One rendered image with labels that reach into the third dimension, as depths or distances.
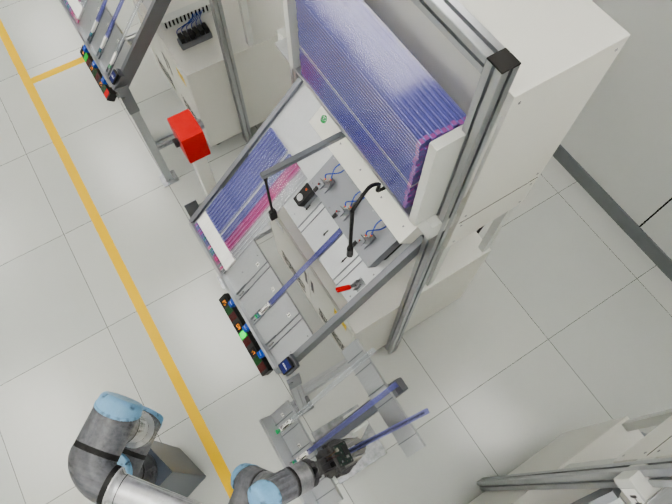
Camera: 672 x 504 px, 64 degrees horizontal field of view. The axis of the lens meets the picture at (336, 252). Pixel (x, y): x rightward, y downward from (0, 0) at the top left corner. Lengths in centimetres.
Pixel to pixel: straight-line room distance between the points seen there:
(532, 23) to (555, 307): 185
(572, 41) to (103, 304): 239
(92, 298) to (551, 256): 236
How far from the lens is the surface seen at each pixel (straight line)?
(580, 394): 284
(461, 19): 102
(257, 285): 192
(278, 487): 138
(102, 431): 149
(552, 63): 125
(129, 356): 281
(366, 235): 152
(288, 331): 184
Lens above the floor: 256
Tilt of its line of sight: 66 degrees down
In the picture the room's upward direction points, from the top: 1 degrees clockwise
